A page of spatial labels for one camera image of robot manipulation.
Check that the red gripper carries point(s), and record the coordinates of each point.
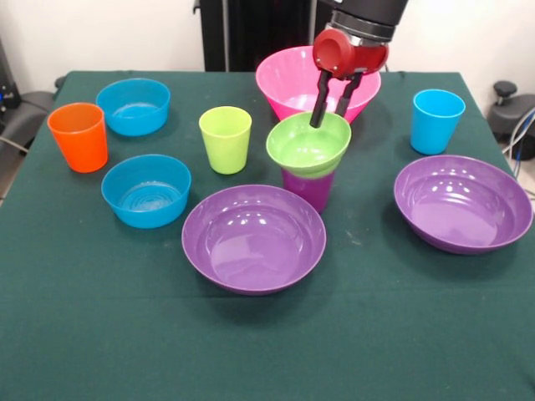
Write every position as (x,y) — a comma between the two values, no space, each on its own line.
(338,52)

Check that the green ribbed bowl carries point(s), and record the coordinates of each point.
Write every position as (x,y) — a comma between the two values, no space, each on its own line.
(305,148)

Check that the purple cup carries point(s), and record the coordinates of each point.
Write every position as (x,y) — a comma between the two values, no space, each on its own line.
(309,192)

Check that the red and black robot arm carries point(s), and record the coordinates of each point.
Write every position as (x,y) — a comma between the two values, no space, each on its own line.
(368,14)

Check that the large pink bowl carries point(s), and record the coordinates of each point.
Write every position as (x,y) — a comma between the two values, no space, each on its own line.
(288,75)

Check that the blue cup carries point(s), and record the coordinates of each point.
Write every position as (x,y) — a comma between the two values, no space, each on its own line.
(434,129)

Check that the lime green cup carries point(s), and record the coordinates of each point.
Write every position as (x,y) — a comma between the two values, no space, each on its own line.
(225,152)

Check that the purple bowl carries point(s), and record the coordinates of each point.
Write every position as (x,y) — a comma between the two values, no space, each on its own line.
(253,248)
(460,209)

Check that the black knob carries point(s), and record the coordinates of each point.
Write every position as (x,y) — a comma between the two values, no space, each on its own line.
(505,88)

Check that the dark grey base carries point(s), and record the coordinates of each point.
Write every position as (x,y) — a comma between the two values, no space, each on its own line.
(512,119)

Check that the blue bowl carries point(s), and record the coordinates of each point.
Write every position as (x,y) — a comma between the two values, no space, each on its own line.
(134,121)
(146,215)

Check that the dark green tablecloth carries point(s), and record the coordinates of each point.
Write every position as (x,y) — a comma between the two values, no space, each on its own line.
(267,342)

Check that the orange cup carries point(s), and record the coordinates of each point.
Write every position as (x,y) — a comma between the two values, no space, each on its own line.
(81,148)

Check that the grey chair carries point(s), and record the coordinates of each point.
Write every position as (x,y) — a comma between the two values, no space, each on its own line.
(29,113)

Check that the black equipment box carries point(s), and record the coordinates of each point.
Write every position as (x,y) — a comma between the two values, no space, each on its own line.
(6,83)

